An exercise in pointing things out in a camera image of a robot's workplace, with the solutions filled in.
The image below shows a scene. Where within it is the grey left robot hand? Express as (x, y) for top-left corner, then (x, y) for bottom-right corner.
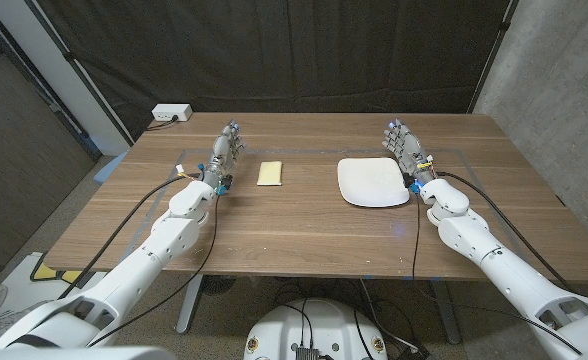
(197, 118), (248, 196)

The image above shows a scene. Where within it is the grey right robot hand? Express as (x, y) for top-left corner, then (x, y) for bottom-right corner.
(381, 118), (438, 194)

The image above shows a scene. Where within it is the white paper plate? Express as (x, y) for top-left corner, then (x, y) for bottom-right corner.
(336, 157), (416, 209)

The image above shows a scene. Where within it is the white power strip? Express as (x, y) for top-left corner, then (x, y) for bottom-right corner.
(151, 103), (194, 123)

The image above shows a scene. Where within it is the black backdrop curtain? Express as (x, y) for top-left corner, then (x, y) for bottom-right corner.
(33, 0), (518, 141)

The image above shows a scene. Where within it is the black round floor fan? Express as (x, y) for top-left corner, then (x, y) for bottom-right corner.
(201, 274), (238, 296)

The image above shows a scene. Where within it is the black backdrop stand pole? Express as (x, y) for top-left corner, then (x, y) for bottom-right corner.
(467, 0), (520, 114)
(23, 0), (135, 147)

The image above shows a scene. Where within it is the grey table leg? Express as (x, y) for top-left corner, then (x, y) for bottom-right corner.
(175, 273), (205, 335)
(429, 279), (463, 346)

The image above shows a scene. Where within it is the grey heatsink module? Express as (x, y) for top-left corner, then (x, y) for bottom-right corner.
(293, 344), (323, 360)

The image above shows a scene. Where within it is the white floor board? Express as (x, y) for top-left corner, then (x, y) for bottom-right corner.
(3, 252), (105, 321)

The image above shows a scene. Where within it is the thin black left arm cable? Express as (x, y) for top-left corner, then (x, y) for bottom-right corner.
(86, 192), (221, 349)

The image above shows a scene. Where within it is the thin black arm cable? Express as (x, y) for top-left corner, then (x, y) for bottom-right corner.
(411, 192), (585, 356)
(86, 192), (221, 349)

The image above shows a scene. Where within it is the black power strip cord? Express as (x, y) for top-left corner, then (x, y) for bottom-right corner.
(146, 115), (179, 132)

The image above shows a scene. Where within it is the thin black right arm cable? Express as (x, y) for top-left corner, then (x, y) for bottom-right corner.
(411, 192), (585, 356)

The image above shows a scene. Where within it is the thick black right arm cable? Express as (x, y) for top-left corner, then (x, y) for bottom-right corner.
(434, 170), (573, 292)

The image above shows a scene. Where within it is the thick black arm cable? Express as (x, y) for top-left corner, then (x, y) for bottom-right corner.
(434, 170), (573, 292)
(56, 172), (203, 301)

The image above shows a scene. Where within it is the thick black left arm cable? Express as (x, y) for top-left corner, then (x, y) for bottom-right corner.
(56, 172), (203, 301)

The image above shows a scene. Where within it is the black pedestal cable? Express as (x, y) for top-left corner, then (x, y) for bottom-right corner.
(279, 298), (315, 347)

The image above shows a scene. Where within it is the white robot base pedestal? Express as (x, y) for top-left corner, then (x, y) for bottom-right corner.
(242, 298), (389, 360)

